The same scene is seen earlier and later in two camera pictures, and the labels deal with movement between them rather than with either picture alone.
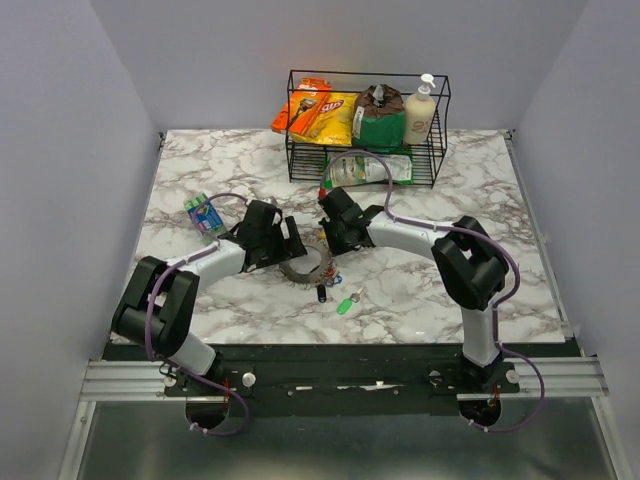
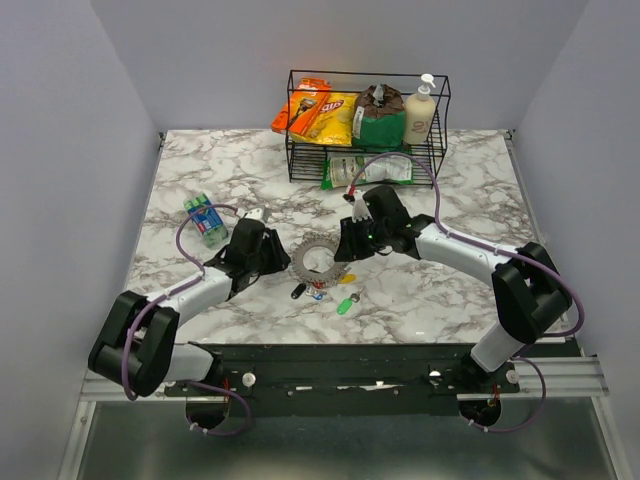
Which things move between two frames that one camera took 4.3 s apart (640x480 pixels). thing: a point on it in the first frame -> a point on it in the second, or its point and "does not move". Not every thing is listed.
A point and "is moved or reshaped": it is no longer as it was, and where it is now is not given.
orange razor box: [302, 109] does not move
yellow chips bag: [332, 121] does not move
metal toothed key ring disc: [315, 268] is moved or reshaped
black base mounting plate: [338, 381] does not move
